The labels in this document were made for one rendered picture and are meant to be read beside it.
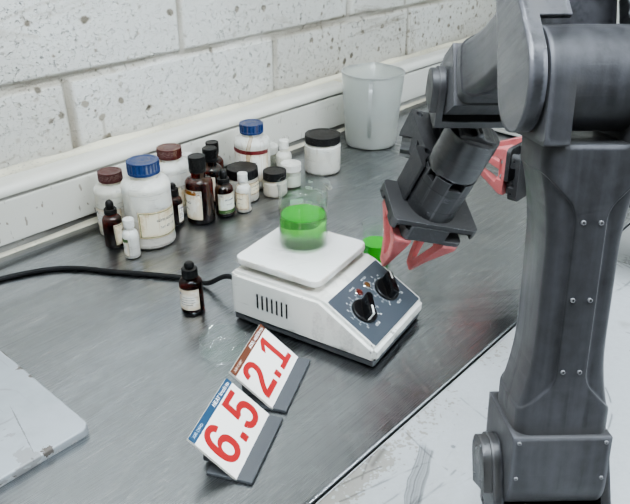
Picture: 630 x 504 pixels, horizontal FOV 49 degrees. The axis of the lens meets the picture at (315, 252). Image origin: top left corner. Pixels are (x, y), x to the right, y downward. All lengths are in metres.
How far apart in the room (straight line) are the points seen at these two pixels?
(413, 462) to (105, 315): 0.44
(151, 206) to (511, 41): 0.68
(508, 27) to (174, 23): 0.85
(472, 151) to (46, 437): 0.50
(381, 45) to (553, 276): 1.26
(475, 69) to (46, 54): 0.69
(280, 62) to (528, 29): 1.02
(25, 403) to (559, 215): 0.56
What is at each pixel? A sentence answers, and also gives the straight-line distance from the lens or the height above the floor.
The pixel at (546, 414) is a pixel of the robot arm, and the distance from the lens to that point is 0.49.
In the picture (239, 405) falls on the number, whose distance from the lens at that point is 0.70.
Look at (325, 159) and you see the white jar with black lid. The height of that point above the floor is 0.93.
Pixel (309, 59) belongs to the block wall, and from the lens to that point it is 1.48.
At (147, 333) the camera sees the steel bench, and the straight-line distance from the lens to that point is 0.86.
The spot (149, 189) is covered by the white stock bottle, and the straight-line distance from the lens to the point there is 1.01.
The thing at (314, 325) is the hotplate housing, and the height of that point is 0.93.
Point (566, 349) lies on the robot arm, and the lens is 0.47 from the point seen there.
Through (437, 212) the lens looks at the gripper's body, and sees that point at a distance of 0.75.
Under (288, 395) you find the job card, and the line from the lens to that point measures 0.74.
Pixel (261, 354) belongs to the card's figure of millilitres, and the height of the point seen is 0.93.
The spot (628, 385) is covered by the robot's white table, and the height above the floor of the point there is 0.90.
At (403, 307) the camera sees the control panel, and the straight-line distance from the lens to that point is 0.83.
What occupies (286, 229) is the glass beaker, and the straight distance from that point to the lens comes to 0.82.
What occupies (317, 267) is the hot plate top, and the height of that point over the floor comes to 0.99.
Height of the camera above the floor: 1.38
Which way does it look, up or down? 28 degrees down
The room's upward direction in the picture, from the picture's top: straight up
